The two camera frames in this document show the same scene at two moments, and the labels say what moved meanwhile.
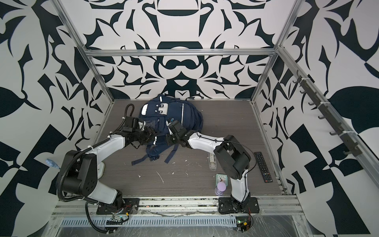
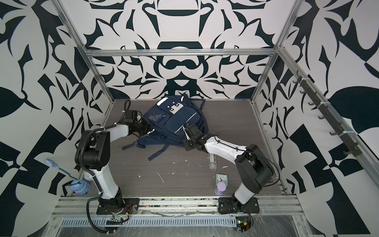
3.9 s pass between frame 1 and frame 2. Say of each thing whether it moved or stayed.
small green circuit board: stayed
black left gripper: moved
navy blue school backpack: moved
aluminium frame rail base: stayed
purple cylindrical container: stayed
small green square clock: stayed
